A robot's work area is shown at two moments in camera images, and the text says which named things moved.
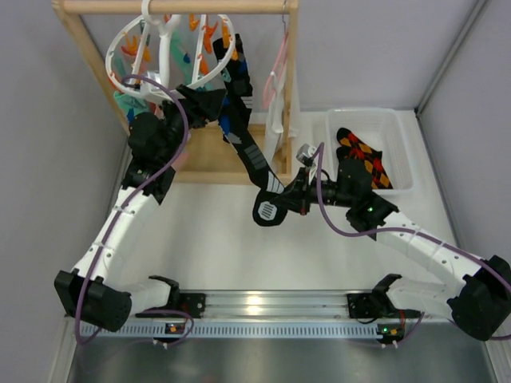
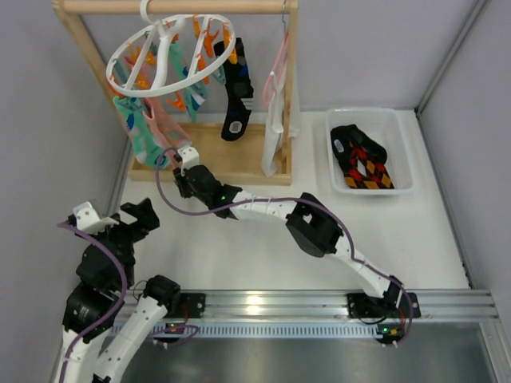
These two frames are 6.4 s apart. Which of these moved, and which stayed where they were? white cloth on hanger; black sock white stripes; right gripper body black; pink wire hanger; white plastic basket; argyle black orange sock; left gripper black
Moved: left gripper black; right gripper body black; black sock white stripes
Stayed: pink wire hanger; white plastic basket; argyle black orange sock; white cloth on hanger
